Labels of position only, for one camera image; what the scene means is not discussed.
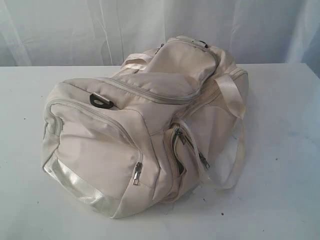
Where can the beige duffel bag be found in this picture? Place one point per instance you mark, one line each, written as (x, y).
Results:
(169, 120)

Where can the white background curtain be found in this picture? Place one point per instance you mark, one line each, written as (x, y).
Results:
(105, 32)

